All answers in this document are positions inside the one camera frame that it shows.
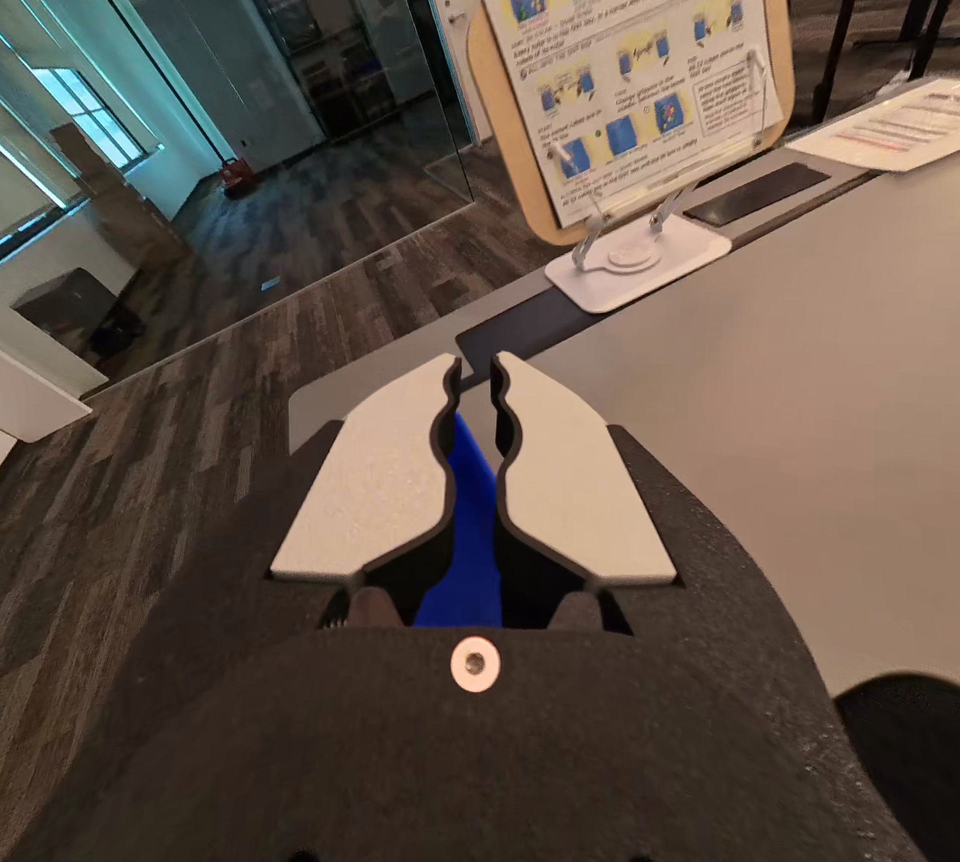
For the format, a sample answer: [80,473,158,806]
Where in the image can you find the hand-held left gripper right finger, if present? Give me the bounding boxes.
[489,351,680,619]

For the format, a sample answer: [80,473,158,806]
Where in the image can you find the dark storage shelf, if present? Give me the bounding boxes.
[249,0,423,145]

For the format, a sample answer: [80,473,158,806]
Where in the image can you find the white sheet holder bar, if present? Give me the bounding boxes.
[551,48,770,227]

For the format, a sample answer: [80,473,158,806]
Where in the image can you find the tall window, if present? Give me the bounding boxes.
[0,101,87,259]
[30,66,164,171]

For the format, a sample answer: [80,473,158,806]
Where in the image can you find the cardboard box stack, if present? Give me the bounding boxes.
[48,122,190,272]

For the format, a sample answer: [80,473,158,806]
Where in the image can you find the blue plastic bin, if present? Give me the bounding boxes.
[412,412,504,629]

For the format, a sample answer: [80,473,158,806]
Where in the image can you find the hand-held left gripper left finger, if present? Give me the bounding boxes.
[268,352,462,619]

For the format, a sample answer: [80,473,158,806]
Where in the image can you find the laminated printed paper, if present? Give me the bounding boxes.
[786,77,960,174]

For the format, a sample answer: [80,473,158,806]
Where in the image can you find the wooden display board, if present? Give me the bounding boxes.
[465,0,796,247]

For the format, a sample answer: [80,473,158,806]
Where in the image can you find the dark equipment case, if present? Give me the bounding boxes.
[13,267,149,362]

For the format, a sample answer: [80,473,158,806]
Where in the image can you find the white board stand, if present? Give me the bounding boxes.
[543,186,733,315]

